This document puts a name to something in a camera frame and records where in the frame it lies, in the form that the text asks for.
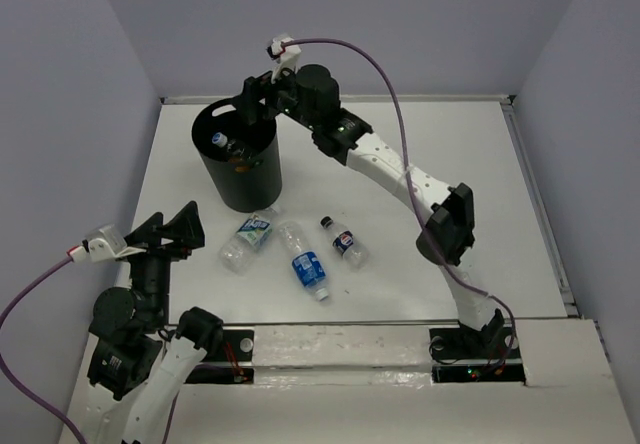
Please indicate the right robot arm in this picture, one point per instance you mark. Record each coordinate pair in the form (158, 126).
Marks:
(310, 96)

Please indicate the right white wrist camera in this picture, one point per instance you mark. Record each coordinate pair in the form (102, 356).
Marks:
(284, 53)

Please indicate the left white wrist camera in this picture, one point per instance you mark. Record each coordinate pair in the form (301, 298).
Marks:
(105, 243)

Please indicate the black cylindrical bin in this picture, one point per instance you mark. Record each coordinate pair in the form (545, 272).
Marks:
(242, 192)

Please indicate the Pepsi label small bottle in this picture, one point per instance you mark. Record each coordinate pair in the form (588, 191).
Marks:
(345, 243)

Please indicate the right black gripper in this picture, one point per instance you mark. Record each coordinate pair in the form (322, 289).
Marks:
(255, 89)

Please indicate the clear label-free plastic bottle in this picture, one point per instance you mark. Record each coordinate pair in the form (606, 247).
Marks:
(240, 150)

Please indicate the blue label water bottle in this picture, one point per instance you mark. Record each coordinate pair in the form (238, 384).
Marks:
(304, 261)

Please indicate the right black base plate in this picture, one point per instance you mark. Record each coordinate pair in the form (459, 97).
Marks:
(457, 362)

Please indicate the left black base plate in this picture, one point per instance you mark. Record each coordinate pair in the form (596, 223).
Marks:
(230, 364)

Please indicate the aluminium table edge rail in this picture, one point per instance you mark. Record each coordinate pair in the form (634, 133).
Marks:
(357, 98)

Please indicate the white green label bottle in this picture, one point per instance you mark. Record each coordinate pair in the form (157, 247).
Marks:
(239, 251)

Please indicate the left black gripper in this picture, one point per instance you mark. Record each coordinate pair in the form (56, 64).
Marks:
(187, 226)

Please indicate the green plastic bottle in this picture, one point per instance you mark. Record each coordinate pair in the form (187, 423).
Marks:
(220, 140)

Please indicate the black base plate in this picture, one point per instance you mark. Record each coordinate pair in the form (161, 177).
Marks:
(230, 364)
(457, 362)

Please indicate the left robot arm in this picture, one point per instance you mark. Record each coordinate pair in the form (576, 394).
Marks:
(137, 367)

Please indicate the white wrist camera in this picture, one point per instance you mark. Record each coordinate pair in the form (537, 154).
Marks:
(105, 243)
(284, 53)

